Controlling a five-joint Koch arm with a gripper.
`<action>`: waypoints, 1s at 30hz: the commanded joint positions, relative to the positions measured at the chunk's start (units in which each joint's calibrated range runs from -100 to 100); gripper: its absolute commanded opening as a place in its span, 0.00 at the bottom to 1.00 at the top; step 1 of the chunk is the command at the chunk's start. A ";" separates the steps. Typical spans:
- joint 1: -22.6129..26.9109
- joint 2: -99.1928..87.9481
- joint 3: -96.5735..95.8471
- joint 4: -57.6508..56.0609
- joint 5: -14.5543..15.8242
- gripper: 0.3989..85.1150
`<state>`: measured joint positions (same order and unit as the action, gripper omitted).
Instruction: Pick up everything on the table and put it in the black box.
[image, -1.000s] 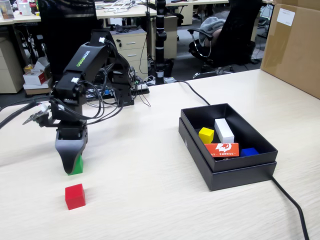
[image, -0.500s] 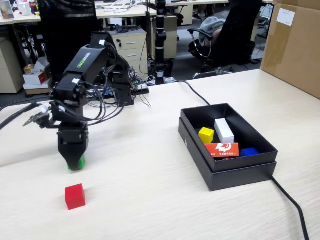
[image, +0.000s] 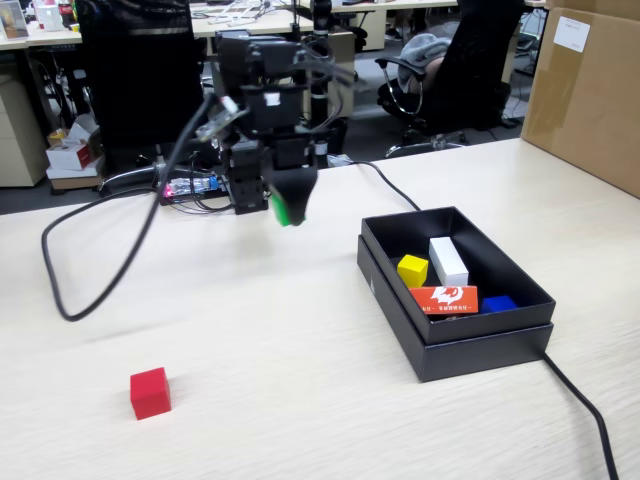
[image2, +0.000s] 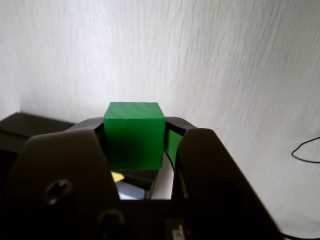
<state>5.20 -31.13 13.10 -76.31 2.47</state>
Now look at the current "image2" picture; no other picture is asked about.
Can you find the green wooden cube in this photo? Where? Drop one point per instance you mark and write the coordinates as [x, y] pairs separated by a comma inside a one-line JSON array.
[[135, 140]]

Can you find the black cardboard box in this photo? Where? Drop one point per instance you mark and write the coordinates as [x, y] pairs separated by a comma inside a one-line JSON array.
[[37, 125]]

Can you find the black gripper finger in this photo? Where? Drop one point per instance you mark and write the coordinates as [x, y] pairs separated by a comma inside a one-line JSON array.
[[207, 175], [62, 175]]

